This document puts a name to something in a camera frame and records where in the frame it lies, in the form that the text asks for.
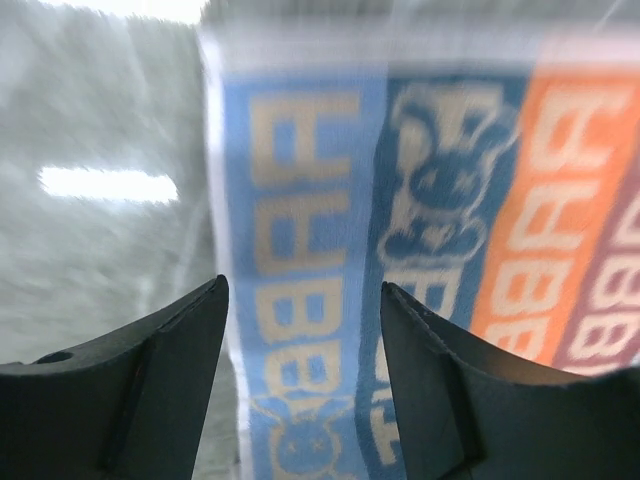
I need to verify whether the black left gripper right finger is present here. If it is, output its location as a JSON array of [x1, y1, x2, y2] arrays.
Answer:
[[380, 283, 639, 479]]

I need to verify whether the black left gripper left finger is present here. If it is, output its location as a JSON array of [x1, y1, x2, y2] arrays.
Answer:
[[1, 277, 229, 479]]

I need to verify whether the colourful striped rabbit towel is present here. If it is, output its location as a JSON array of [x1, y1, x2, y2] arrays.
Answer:
[[200, 31, 639, 479]]

